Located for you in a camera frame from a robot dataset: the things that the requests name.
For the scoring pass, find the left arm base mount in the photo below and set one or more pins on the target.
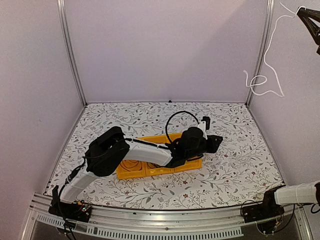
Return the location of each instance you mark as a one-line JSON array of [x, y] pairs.
[[78, 211]]

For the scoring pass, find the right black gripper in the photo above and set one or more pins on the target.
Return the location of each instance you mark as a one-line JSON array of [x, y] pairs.
[[314, 28]]

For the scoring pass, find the left yellow plastic bin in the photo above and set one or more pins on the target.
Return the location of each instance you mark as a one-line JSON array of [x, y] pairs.
[[130, 169]]

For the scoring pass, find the middle yellow plastic bin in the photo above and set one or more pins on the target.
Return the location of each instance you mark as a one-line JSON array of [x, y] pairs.
[[152, 169]]

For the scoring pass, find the right yellow plastic bin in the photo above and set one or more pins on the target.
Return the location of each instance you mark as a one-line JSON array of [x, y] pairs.
[[192, 164]]

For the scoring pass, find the aluminium frame post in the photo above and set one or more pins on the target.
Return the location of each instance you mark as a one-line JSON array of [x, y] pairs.
[[69, 50], [265, 37]]

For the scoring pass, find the yellow plastic bin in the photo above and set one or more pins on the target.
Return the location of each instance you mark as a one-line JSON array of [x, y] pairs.
[[130, 169], [152, 169], [192, 164]]

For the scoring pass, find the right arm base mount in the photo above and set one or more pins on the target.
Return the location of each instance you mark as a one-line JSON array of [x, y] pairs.
[[261, 211]]

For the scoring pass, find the right aluminium frame post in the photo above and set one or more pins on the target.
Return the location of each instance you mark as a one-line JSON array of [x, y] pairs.
[[265, 37]]

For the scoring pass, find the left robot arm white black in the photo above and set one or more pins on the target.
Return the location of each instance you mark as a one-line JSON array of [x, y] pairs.
[[106, 153]]

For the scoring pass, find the floral patterned table mat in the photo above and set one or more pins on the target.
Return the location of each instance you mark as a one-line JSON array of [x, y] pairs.
[[240, 171]]

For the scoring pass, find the left aluminium frame post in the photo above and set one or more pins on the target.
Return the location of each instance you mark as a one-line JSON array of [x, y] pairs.
[[69, 50]]

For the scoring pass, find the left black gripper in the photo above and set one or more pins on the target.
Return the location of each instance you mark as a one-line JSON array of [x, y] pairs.
[[213, 147]]

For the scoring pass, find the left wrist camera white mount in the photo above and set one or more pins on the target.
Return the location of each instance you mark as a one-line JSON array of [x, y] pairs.
[[204, 125]]

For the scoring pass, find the front aluminium rail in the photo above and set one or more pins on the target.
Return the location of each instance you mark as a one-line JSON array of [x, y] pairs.
[[109, 223]]

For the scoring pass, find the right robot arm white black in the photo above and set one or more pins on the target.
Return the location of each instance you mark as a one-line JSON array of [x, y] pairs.
[[305, 193]]

